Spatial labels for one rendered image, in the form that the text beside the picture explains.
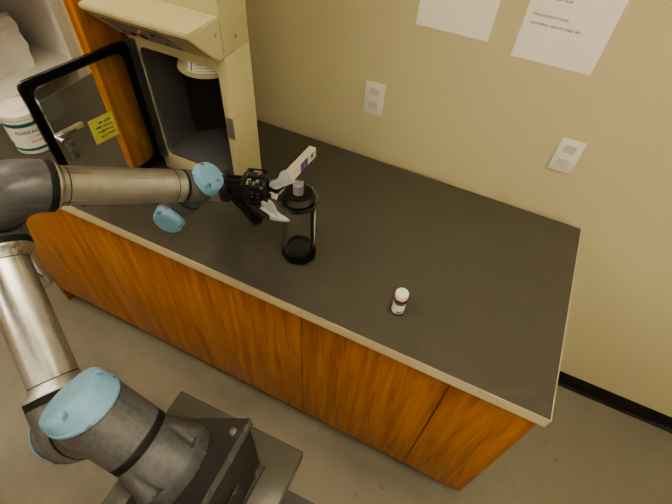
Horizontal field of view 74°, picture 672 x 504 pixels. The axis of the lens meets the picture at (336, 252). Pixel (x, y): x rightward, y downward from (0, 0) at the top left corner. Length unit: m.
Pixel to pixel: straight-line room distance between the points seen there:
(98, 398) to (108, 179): 0.41
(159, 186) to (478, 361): 0.86
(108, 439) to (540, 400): 0.93
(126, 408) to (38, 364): 0.21
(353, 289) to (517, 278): 0.49
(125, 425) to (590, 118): 1.34
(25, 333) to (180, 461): 0.36
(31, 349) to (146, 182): 0.37
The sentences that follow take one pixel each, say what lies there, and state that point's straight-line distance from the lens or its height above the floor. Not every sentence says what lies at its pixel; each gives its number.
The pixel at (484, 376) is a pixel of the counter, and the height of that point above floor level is 0.94.
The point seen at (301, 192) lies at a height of 1.19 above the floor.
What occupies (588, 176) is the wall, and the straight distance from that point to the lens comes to 1.58.
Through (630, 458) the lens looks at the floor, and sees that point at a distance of 2.45.
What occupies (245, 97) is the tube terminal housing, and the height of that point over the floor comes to 1.27.
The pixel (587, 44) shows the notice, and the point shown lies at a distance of 1.39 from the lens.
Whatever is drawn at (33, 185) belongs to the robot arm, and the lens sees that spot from 0.92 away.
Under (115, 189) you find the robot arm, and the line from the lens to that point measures 0.97.
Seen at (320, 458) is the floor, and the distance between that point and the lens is 2.03.
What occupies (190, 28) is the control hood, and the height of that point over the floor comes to 1.51.
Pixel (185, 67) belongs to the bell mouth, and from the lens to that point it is 1.38.
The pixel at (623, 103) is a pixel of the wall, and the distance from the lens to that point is 1.46.
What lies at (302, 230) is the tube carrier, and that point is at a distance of 1.19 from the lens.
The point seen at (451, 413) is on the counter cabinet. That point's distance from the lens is 1.41.
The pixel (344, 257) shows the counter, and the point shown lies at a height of 0.94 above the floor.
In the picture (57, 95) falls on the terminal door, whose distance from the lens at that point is 1.37.
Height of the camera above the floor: 1.96
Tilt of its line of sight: 50 degrees down
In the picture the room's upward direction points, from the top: 5 degrees clockwise
